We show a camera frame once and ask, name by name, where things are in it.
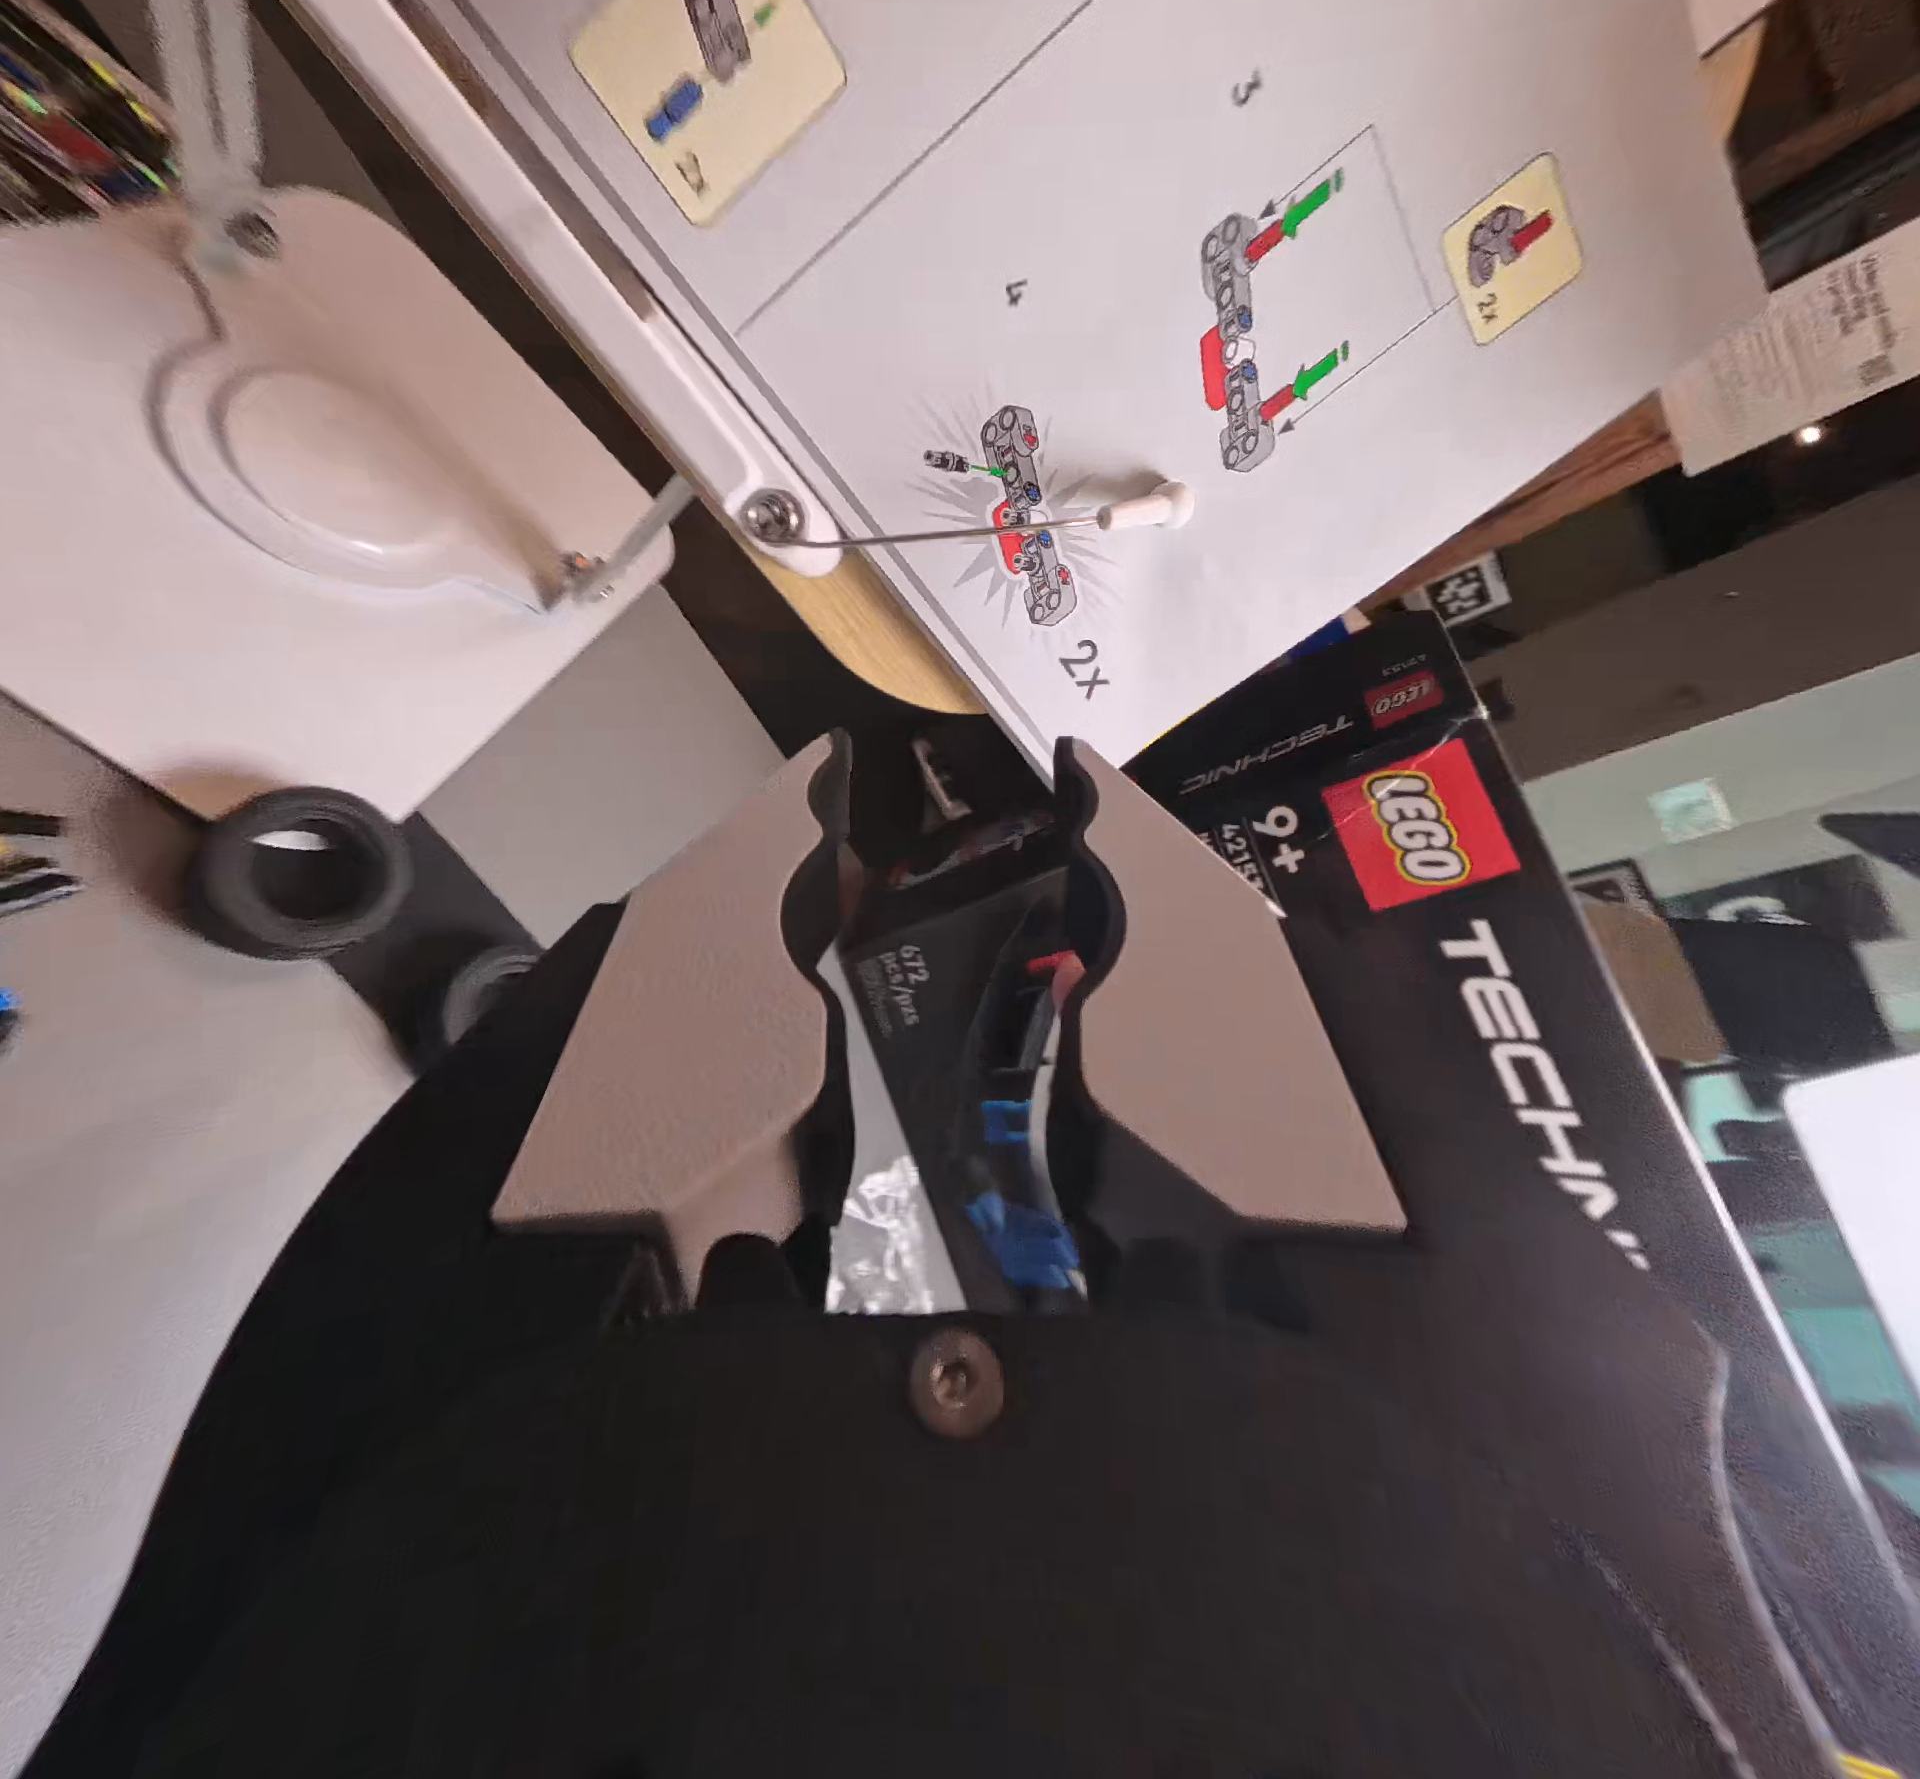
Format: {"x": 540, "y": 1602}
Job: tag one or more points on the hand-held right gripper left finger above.
{"x": 662, "y": 1058}

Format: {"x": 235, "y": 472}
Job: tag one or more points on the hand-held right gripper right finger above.
{"x": 1231, "y": 1058}

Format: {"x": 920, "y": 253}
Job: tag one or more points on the white book stand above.
{"x": 375, "y": 355}

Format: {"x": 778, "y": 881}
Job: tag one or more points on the white instruction booklet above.
{"x": 1198, "y": 9}

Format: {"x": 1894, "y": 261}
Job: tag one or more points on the black cardboard set box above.
{"x": 1499, "y": 1209}

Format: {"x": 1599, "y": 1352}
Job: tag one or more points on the pile of small lego pins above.
{"x": 26, "y": 847}

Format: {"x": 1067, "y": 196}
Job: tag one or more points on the printed paper sheet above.
{"x": 1802, "y": 355}

